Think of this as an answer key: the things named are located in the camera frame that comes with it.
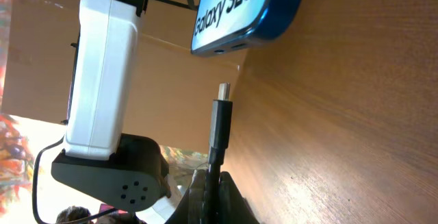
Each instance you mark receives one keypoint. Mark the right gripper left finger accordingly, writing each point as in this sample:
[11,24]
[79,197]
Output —
[190,208]

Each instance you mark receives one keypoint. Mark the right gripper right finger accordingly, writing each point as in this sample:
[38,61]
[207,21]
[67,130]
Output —
[233,207]

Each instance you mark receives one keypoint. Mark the blue Galaxy smartphone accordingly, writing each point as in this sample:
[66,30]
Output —
[224,26]

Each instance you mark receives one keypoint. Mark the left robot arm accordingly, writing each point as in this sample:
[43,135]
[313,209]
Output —
[122,170]

